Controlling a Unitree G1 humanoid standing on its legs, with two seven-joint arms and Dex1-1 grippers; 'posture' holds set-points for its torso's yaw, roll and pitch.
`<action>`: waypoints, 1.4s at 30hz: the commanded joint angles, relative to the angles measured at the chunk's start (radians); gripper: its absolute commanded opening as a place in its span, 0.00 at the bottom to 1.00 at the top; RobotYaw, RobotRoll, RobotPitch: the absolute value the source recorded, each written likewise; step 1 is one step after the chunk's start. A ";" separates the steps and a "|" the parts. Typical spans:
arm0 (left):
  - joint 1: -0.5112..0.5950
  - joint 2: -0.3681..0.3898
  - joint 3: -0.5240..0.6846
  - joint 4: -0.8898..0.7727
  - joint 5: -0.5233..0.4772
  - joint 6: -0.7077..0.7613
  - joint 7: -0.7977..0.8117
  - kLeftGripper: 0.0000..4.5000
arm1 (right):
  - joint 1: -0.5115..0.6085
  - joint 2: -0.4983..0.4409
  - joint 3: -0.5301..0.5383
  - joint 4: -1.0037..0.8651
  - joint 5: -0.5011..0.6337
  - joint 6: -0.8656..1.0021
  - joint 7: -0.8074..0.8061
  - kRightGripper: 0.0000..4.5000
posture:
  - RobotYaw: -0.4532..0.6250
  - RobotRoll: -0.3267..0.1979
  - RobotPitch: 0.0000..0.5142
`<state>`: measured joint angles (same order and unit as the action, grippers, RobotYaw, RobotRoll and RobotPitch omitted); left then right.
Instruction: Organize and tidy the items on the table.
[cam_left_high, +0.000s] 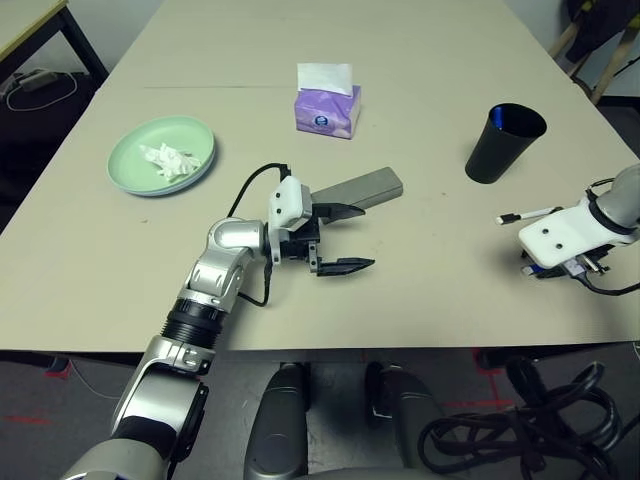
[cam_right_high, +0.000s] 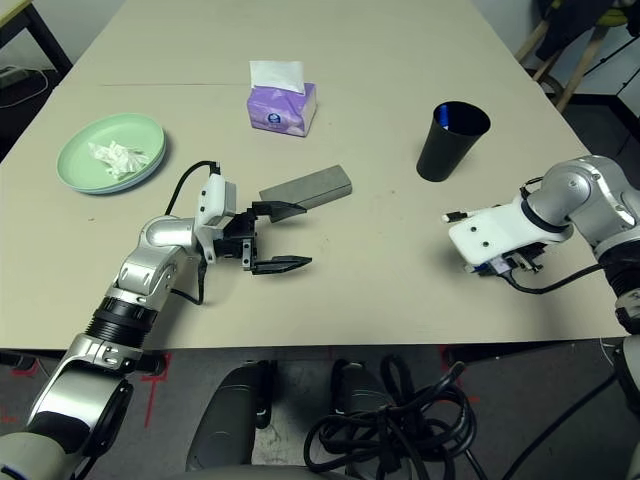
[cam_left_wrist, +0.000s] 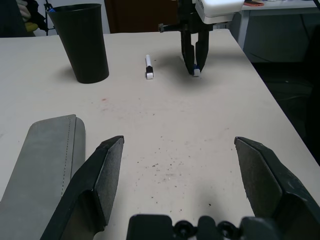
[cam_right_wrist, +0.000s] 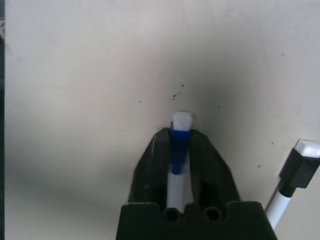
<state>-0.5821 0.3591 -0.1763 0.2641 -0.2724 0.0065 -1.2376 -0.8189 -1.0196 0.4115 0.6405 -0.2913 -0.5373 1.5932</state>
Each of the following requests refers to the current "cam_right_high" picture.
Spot white tissue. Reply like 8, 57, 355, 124
88, 141, 150, 177

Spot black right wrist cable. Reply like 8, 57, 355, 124
499, 262, 640, 480

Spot grey robot left leg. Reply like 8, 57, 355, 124
185, 360, 276, 474

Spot grey robot right leg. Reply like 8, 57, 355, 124
332, 358, 401, 471

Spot wooden side table black frame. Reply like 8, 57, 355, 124
0, 0, 74, 76

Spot grey robot leg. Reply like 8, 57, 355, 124
332, 358, 401, 471
185, 360, 276, 474

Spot black cable bundle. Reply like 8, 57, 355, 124
303, 353, 481, 480

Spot light green plate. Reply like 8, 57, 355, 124
56, 113, 166, 194

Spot black bag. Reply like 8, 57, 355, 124
0, 64, 61, 151

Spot wooden chair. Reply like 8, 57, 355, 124
514, 19, 609, 114

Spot grey glasses case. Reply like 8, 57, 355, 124
258, 164, 355, 214

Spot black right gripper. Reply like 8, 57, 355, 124
464, 243, 546, 277

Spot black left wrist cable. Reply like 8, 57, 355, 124
166, 160, 221, 306

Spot grey power adapter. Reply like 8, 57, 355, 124
0, 67, 29, 89

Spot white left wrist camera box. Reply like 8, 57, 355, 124
194, 172, 237, 231

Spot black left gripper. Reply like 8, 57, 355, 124
212, 199, 314, 277

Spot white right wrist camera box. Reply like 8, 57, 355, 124
448, 199, 574, 265

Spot white marker blue cap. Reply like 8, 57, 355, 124
462, 259, 504, 277

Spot black jacket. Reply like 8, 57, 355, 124
532, 0, 640, 64

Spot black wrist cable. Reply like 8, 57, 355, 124
499, 262, 640, 480
166, 160, 221, 306

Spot purple tissue pack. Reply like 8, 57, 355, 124
246, 60, 318, 137

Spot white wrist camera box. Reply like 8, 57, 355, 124
194, 172, 237, 231
448, 199, 574, 265

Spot grey robot torso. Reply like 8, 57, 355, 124
189, 464, 351, 480

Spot white cable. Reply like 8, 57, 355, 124
0, 69, 51, 109

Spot black cup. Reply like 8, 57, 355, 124
416, 101, 492, 182

